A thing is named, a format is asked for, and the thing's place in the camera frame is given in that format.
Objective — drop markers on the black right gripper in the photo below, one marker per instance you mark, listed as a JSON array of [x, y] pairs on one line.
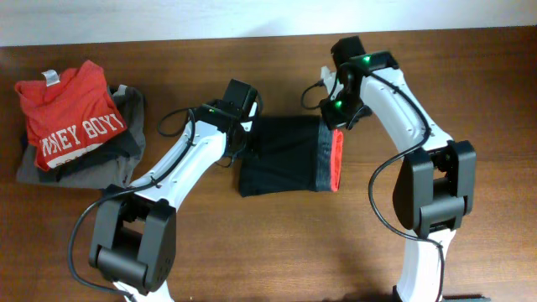
[[331, 121]]

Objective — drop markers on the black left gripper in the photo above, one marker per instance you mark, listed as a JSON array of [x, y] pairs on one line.
[[234, 153]]

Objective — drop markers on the black leggings red waistband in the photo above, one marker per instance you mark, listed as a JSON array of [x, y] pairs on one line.
[[292, 153]]

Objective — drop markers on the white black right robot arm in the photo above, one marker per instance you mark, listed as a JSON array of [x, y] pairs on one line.
[[435, 185]]

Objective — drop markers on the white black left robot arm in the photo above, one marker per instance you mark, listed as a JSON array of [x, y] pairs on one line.
[[134, 236]]

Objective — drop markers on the grey folded garment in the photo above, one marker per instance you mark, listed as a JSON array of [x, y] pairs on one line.
[[132, 109]]

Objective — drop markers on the red printed t-shirt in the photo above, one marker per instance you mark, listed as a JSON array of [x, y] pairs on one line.
[[71, 118]]

